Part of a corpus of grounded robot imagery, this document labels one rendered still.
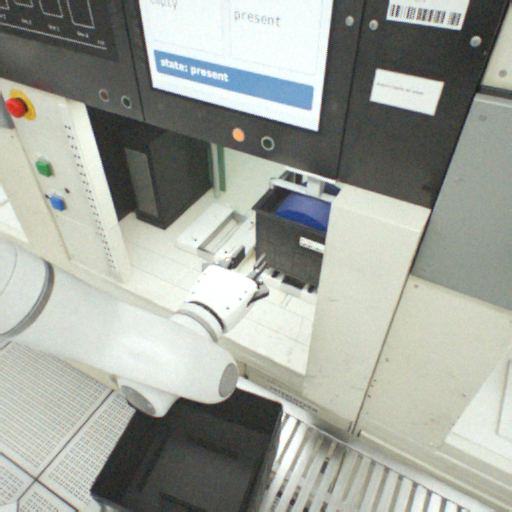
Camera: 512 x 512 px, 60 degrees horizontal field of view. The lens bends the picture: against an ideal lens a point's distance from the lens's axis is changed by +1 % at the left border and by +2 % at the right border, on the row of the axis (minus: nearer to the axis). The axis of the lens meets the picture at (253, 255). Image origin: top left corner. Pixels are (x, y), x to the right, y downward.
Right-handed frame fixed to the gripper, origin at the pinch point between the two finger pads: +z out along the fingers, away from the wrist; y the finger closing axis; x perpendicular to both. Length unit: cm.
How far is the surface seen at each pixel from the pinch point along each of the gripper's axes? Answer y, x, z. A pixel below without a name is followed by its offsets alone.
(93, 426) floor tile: -68, -119, -11
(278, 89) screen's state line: 3.7, 32.6, 1.7
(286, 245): -2.0, -14.6, 21.7
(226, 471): 6.4, -42.0, -21.7
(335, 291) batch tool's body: 17.7, 4.7, -3.3
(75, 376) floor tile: -91, -119, 2
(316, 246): 5.5, -11.4, 21.6
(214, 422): -1.7, -41.9, -13.9
